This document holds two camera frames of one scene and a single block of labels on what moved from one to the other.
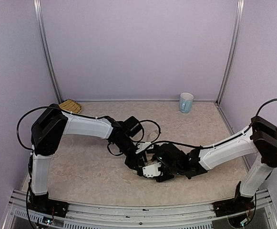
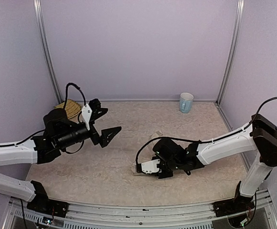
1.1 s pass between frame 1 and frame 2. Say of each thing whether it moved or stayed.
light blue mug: stayed
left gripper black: moved
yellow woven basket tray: stayed
